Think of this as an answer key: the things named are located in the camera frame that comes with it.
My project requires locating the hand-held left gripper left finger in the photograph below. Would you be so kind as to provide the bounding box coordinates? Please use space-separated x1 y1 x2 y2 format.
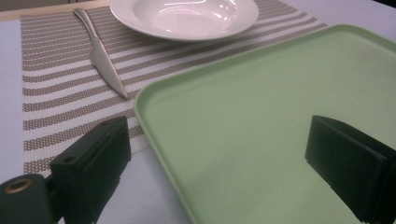
49 116 133 224

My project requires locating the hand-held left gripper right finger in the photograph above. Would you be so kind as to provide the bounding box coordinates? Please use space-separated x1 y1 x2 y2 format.
304 115 396 224

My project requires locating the striped woven placemat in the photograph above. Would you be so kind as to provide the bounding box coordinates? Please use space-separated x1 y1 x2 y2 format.
20 0 329 176

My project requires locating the light green plastic tray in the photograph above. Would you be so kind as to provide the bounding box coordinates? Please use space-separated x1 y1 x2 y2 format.
134 23 396 224

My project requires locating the silver table knife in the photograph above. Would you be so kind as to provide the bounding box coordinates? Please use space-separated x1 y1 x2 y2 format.
73 7 130 100

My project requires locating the white ceramic plate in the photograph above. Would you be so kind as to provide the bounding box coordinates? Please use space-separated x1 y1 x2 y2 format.
109 0 260 42

